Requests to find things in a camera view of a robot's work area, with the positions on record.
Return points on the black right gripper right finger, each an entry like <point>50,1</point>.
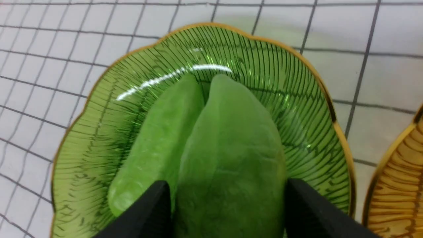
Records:
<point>310,215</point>

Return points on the white grid tablecloth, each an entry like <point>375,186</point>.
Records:
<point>368,53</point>

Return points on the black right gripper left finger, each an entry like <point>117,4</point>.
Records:
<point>148,217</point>

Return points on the green cucumber toy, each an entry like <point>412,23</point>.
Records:
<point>159,145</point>
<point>233,171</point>

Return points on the green glass leaf plate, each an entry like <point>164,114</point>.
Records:
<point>99,140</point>

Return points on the amber glass leaf plate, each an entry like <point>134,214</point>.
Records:
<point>394,201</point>

